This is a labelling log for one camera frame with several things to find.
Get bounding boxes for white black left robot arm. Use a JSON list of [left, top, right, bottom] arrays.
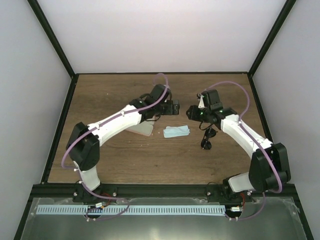
[[63, 84, 180, 202]]

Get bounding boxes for black left table rail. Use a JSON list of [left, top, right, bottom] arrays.
[[40, 74, 79, 185]]

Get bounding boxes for black table rail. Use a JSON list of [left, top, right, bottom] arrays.
[[40, 74, 79, 185], [247, 73, 287, 185]]

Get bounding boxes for black front mounting rail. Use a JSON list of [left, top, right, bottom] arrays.
[[29, 183, 297, 204]]

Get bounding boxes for black left frame post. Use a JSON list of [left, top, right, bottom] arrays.
[[26, 0, 76, 77]]

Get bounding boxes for black sunglasses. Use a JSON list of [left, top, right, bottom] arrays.
[[199, 122, 217, 150]]

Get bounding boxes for black right frame post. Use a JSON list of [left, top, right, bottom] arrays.
[[248, 0, 296, 78]]

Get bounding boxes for black right table rail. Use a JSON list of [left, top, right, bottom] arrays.
[[247, 73, 287, 185]]

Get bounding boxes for light blue cleaning cloth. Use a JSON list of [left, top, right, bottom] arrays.
[[163, 125, 190, 138]]

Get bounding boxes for light blue slotted cable duct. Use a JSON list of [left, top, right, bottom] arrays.
[[36, 204, 226, 216]]

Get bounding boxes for black frame post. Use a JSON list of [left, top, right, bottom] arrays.
[[26, 0, 76, 77], [248, 0, 296, 78]]

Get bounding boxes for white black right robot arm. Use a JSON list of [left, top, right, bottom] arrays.
[[186, 89, 291, 202]]

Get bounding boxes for metal front tray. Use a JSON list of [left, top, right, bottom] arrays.
[[21, 197, 307, 240]]

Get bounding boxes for pink glasses case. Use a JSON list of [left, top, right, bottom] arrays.
[[126, 121, 154, 137]]

